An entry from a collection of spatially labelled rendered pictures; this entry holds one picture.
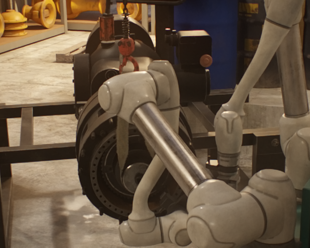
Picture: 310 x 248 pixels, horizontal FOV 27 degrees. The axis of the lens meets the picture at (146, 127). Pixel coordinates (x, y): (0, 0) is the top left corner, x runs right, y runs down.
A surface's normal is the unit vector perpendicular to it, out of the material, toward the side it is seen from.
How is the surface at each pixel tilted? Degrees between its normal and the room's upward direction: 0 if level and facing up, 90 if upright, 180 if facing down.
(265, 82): 90
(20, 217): 0
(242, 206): 34
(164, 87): 77
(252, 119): 90
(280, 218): 89
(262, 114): 90
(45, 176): 0
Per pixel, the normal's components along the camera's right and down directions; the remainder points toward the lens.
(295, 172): -0.73, 0.22
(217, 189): 0.18, -0.72
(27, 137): -0.02, -0.95
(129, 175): 0.07, 0.30
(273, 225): 0.53, 0.32
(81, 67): 0.03, -0.51
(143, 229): 0.04, 0.03
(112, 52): -0.21, -0.58
